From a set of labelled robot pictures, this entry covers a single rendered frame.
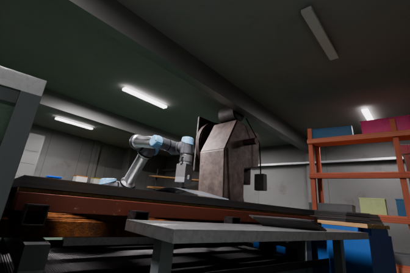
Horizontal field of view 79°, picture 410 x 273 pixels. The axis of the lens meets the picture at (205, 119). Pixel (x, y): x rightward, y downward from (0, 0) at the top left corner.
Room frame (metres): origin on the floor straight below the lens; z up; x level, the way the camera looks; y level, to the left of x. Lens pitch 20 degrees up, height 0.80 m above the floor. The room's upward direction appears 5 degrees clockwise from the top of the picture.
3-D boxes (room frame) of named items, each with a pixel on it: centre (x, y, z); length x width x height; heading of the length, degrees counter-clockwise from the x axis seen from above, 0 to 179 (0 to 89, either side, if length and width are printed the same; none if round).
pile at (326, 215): (1.91, -0.86, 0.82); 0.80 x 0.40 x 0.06; 39
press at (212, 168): (5.48, -0.70, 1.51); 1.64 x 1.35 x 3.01; 141
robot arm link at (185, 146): (1.47, 0.10, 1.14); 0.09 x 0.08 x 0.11; 40
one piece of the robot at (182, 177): (1.46, 0.08, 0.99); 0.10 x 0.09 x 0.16; 62
